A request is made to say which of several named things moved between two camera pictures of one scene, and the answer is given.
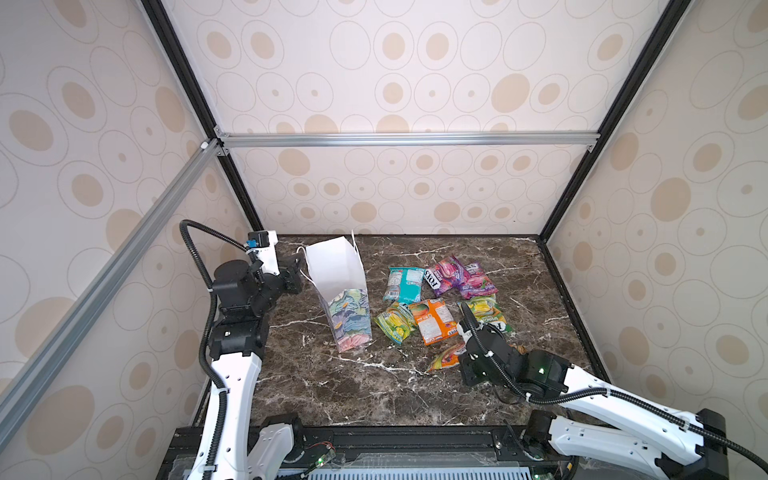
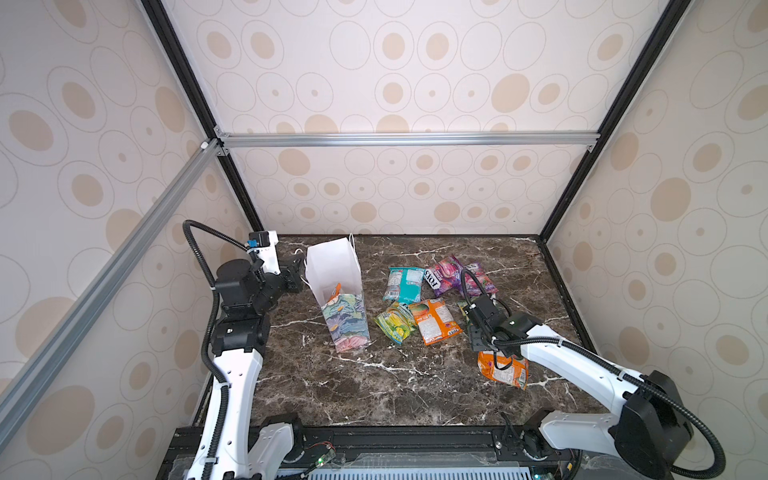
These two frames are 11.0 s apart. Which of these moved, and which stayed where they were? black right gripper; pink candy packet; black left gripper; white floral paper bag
Moved: black right gripper
Stayed: black left gripper; pink candy packet; white floral paper bag
